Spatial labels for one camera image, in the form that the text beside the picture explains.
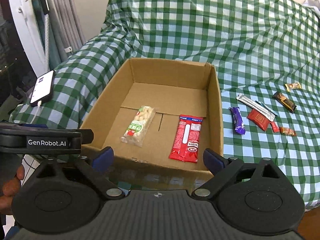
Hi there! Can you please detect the yellow candy bar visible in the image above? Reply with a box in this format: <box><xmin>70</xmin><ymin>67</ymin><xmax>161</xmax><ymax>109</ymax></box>
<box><xmin>284</xmin><ymin>82</ymin><xmax>302</xmax><ymax>92</ymax></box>

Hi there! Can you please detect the white charging cable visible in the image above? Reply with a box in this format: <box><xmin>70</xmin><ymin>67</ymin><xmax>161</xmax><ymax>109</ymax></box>
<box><xmin>28</xmin><ymin>100</ymin><xmax>43</xmax><ymax>124</ymax></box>

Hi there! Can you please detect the orange candy wrapper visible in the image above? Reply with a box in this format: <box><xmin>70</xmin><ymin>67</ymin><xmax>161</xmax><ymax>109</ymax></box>
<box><xmin>279</xmin><ymin>127</ymin><xmax>296</xmax><ymax>137</ymax></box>

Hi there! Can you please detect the grey curtain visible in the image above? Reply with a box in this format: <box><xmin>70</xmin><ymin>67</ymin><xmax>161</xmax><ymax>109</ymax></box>
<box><xmin>31</xmin><ymin>0</ymin><xmax>85</xmax><ymax>70</ymax></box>

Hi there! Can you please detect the green checkered cloth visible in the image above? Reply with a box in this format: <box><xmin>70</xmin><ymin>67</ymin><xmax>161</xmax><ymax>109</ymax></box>
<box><xmin>9</xmin><ymin>0</ymin><xmax>319</xmax><ymax>210</ymax></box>

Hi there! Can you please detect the person's left hand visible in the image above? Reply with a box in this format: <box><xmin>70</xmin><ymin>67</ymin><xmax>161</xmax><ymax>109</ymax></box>
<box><xmin>0</xmin><ymin>165</ymin><xmax>25</xmax><ymax>215</ymax></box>

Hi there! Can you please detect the white bedding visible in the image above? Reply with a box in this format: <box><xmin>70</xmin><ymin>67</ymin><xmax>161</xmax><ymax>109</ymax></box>
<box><xmin>302</xmin><ymin>0</ymin><xmax>320</xmax><ymax>18</ymax></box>

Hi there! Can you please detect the braided holder gooseneck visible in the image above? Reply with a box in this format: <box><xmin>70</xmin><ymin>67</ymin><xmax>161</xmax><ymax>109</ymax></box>
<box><xmin>44</xmin><ymin>14</ymin><xmax>50</xmax><ymax>72</ymax></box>

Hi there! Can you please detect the peanut bar clear packet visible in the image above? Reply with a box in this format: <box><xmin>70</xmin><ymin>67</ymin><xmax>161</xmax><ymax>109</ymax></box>
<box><xmin>120</xmin><ymin>106</ymin><xmax>156</xmax><ymax>147</ymax></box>

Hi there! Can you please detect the large red snack packet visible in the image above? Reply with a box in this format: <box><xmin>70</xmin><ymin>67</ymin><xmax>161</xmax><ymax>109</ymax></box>
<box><xmin>169</xmin><ymin>115</ymin><xmax>203</xmax><ymax>163</ymax></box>

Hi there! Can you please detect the white window frame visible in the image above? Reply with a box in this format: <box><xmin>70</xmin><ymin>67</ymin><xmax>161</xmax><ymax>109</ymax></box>
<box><xmin>9</xmin><ymin>0</ymin><xmax>46</xmax><ymax>77</ymax></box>

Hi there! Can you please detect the light blue stick packet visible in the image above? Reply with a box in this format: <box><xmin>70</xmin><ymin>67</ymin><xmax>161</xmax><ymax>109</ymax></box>
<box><xmin>256</xmin><ymin>101</ymin><xmax>279</xmax><ymax>116</ymax></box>

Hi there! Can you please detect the dark brown snack bar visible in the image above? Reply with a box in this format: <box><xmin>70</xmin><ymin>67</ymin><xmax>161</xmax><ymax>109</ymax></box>
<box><xmin>272</xmin><ymin>92</ymin><xmax>296</xmax><ymax>113</ymax></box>

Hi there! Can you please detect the cardboard box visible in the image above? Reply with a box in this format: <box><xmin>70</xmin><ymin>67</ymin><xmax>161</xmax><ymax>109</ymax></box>
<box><xmin>82</xmin><ymin>58</ymin><xmax>223</xmax><ymax>180</ymax></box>

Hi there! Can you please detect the silver stick packet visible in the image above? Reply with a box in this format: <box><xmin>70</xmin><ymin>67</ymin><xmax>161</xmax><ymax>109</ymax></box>
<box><xmin>236</xmin><ymin>94</ymin><xmax>276</xmax><ymax>122</ymax></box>

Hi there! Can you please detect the purple candy bar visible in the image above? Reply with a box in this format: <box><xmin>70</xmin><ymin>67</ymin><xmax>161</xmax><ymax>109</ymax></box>
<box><xmin>229</xmin><ymin>107</ymin><xmax>246</xmax><ymax>135</ymax></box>

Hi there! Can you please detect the red square packet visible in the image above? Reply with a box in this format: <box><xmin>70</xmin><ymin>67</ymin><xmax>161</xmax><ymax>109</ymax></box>
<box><xmin>247</xmin><ymin>109</ymin><xmax>270</xmax><ymax>131</ymax></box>

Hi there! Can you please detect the smartphone with lit screen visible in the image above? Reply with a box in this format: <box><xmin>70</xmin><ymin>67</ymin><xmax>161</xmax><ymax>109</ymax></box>
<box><xmin>30</xmin><ymin>70</ymin><xmax>55</xmax><ymax>107</ymax></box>

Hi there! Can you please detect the small red packet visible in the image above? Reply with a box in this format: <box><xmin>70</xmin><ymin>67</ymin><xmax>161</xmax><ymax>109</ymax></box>
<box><xmin>270</xmin><ymin>121</ymin><xmax>280</xmax><ymax>133</ymax></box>

